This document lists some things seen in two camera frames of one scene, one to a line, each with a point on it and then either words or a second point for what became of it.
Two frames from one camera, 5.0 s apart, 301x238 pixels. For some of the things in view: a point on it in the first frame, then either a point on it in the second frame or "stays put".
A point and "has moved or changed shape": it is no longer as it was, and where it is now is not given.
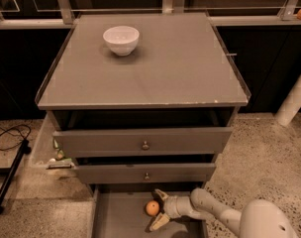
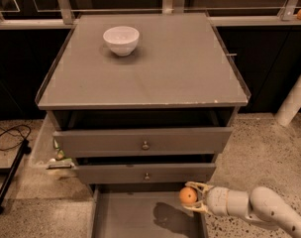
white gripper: x=171 y=207 to x=217 y=197
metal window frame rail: x=171 y=4 stays put
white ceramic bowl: x=122 y=40 stays put
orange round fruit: x=152 y=207 has moved or changed shape
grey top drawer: x=141 y=142 stays put
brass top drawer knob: x=146 y=146 stays put
